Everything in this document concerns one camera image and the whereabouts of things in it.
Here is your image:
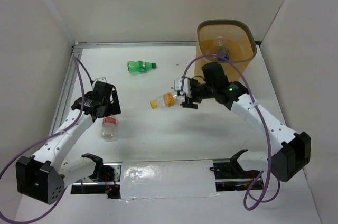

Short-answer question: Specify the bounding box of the clear bottle yellow cap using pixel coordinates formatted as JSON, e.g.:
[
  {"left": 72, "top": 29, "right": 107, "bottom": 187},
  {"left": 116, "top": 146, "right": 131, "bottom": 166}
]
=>
[{"left": 150, "top": 92, "right": 185, "bottom": 109}]

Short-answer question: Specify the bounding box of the clear bottle red label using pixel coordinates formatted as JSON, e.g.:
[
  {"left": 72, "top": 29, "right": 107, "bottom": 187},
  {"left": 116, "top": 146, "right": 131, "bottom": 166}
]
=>
[{"left": 101, "top": 116, "right": 117, "bottom": 141}]

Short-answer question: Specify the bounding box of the clear bottle orange white label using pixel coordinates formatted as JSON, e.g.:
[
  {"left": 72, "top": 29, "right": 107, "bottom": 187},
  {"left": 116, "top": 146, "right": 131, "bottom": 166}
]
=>
[{"left": 203, "top": 36, "right": 228, "bottom": 53}]

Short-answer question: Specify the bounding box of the clear bottle blue label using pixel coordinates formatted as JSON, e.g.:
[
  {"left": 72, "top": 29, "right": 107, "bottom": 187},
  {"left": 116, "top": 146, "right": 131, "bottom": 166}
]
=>
[{"left": 216, "top": 48, "right": 230, "bottom": 61}]

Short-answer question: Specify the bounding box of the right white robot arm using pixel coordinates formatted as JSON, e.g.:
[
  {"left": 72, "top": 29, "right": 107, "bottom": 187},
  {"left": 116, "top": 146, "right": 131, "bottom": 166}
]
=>
[{"left": 175, "top": 62, "right": 311, "bottom": 182}]

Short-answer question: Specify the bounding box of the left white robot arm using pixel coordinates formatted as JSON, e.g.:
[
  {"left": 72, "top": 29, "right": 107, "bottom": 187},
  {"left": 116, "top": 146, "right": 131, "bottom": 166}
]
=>
[{"left": 15, "top": 81, "right": 121, "bottom": 204}]

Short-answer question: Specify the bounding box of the orange mesh waste bin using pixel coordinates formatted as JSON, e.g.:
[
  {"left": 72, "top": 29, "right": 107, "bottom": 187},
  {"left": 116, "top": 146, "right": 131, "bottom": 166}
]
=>
[{"left": 194, "top": 20, "right": 257, "bottom": 83}]

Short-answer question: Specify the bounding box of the green plastic bottle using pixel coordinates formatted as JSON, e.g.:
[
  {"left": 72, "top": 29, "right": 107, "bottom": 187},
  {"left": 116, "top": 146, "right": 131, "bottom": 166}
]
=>
[{"left": 127, "top": 61, "right": 157, "bottom": 74}]

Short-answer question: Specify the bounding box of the white tape sheet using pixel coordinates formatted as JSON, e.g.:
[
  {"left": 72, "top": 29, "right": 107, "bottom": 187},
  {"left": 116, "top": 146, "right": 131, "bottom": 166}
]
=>
[{"left": 120, "top": 160, "right": 217, "bottom": 199}]

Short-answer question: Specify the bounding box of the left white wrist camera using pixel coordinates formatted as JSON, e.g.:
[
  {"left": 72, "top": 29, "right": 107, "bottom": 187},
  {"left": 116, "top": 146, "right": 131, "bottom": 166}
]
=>
[{"left": 93, "top": 77, "right": 107, "bottom": 84}]

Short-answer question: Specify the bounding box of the aluminium frame rail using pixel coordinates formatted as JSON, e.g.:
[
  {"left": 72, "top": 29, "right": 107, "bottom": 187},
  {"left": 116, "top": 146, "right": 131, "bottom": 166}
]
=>
[{"left": 41, "top": 41, "right": 198, "bottom": 163}]

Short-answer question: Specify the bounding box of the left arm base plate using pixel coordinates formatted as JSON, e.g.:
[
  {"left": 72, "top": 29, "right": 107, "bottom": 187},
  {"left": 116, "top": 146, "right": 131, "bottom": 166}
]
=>
[{"left": 70, "top": 163, "right": 122, "bottom": 199}]

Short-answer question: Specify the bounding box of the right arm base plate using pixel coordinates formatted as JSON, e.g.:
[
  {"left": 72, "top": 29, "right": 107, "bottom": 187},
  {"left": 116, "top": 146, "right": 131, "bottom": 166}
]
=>
[{"left": 209, "top": 150, "right": 260, "bottom": 192}]

